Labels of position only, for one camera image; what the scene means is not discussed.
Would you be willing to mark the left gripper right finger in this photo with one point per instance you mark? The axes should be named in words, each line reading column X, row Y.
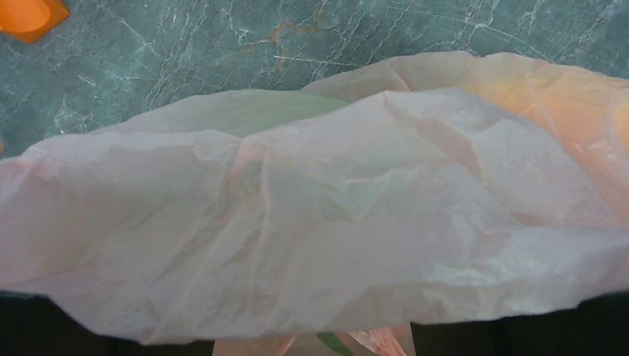
column 596, row 327

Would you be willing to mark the orange curved brick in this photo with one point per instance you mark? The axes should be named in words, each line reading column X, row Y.
column 28, row 20

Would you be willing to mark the pink plastic bag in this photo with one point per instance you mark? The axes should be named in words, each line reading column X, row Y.
column 434, row 188

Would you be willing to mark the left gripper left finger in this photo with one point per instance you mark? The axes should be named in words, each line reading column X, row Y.
column 33, row 325

